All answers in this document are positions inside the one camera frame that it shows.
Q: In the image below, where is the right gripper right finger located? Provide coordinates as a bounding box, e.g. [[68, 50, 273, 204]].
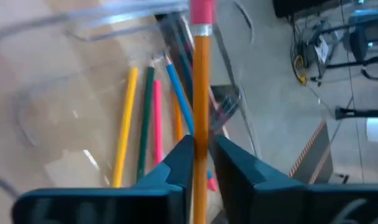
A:
[[212, 134, 305, 224]]

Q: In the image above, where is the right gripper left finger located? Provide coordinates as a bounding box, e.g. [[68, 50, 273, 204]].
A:
[[136, 134, 195, 224]]

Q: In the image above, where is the orange pencil pink eraser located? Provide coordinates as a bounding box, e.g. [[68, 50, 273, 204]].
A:
[[172, 93, 185, 142], [188, 0, 215, 224]]

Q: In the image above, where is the short green pencil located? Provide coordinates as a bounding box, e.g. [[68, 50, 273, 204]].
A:
[[136, 58, 155, 182]]

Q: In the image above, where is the yellow pencil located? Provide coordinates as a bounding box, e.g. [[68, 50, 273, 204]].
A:
[[111, 67, 139, 189]]

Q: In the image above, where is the mat with striped edge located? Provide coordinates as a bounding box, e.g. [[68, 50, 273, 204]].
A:
[[288, 119, 334, 185]]

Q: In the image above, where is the clear plastic bin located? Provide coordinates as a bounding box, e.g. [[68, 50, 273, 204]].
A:
[[0, 0, 261, 200]]

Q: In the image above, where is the yellow cable coil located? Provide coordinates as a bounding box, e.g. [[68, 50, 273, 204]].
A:
[[293, 54, 308, 85]]

